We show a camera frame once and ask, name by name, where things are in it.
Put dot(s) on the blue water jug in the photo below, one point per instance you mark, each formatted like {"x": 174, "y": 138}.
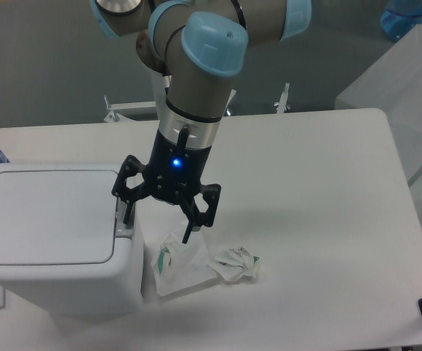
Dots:
{"x": 400, "y": 17}

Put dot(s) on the clear plastic wrapper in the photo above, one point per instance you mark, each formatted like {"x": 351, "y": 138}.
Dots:
{"x": 177, "y": 266}

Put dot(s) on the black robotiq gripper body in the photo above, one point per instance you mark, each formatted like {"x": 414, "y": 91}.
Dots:
{"x": 174, "y": 168}

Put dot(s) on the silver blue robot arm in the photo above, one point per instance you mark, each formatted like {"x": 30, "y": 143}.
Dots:
{"x": 203, "y": 48}

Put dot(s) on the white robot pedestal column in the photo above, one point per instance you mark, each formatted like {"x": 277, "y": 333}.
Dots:
{"x": 160, "y": 84}

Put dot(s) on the white push-lid trash can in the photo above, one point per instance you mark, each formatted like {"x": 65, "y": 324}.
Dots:
{"x": 64, "y": 245}

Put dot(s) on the white base frame with bolts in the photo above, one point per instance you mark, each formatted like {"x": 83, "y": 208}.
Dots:
{"x": 133, "y": 111}

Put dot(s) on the silver levelling bolt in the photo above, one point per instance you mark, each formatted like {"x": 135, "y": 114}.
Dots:
{"x": 283, "y": 105}

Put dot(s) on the crumpled white paper wrapper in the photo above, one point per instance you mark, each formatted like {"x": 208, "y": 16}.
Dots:
{"x": 235, "y": 263}

